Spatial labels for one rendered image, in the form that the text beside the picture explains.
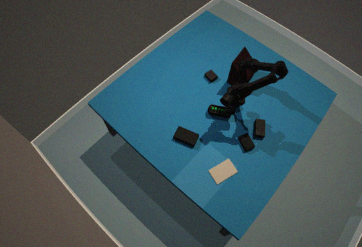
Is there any beige flat rectangular block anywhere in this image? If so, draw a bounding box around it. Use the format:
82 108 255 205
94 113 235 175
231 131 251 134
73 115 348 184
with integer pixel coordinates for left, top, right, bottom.
208 159 238 184

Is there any dark grey switch panel with green rocker switches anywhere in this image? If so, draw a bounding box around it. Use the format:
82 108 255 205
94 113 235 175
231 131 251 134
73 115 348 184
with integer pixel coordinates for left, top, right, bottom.
208 104 231 119

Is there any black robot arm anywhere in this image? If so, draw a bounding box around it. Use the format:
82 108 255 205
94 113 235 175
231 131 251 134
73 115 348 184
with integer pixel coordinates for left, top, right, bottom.
220 56 289 106

